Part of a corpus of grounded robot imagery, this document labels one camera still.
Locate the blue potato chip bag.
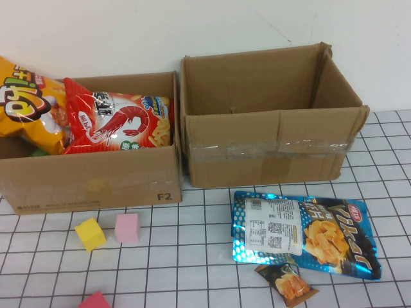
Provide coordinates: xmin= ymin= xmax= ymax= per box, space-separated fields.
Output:
xmin=231 ymin=191 xmax=383 ymax=280

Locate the red shrimp snack bag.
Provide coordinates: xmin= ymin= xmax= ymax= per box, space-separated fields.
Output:
xmin=62 ymin=77 xmax=176 ymax=155

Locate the small brown snack packet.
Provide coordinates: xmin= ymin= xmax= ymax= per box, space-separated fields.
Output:
xmin=254 ymin=263 xmax=319 ymax=308

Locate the green snack bag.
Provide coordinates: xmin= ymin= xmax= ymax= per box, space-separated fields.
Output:
xmin=27 ymin=146 xmax=52 ymax=158

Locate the large taped cardboard box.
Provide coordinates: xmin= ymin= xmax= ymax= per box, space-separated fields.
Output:
xmin=179 ymin=41 xmax=371 ymax=189

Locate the light pink foam cube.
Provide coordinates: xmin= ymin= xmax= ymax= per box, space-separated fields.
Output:
xmin=114 ymin=213 xmax=141 ymax=244

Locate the cardboard box with F2 print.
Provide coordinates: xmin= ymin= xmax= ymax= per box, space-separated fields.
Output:
xmin=0 ymin=71 xmax=184 ymax=216

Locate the yellow foam cube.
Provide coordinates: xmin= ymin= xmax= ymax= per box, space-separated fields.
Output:
xmin=74 ymin=217 xmax=107 ymax=253

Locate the orange chip bag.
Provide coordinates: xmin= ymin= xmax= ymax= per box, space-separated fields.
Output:
xmin=0 ymin=56 xmax=70 ymax=155

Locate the dark pink foam cube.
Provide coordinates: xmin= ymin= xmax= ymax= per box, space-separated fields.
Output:
xmin=78 ymin=290 xmax=112 ymax=308

